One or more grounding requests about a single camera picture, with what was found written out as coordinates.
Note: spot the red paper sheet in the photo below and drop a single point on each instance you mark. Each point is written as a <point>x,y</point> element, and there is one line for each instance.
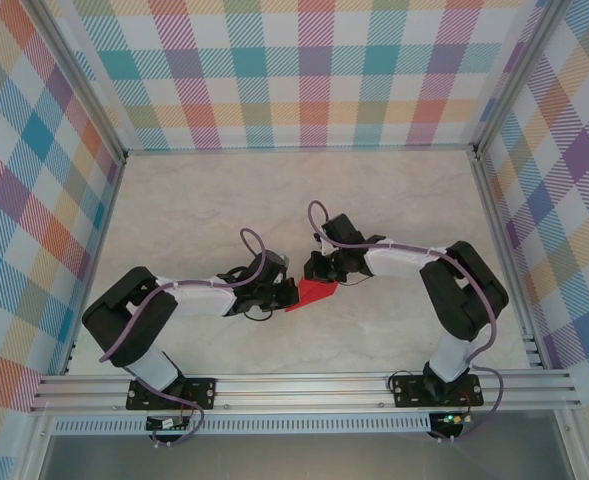
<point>316,292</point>

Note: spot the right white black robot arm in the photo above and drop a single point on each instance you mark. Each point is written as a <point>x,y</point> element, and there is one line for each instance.
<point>449,360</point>

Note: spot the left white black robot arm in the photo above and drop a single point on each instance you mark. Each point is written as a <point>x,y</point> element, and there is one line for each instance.
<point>154,370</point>

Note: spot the grey metal panel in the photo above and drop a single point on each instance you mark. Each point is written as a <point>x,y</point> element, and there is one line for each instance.
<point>299,457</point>

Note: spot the black control board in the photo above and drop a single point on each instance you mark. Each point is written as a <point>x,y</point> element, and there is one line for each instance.
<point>159,424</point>

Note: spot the control board with green light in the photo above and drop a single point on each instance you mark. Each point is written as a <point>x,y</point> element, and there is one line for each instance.
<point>451,419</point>

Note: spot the aluminium mounting rail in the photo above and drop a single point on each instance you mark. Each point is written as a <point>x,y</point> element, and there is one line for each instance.
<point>299,392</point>

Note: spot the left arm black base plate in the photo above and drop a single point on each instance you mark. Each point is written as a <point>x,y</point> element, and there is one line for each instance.
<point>204,392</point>

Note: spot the aluminium frame cross bar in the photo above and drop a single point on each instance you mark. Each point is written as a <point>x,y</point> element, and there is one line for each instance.
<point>299,151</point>

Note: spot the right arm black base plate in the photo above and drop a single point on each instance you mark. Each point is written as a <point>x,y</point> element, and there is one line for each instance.
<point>409,392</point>

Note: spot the aluminium side rail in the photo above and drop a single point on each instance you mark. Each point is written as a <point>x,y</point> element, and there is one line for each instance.
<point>510,265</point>
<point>93,265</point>

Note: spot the aluminium frame post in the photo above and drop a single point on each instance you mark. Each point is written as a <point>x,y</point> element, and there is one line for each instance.
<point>516,75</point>
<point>81,80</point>

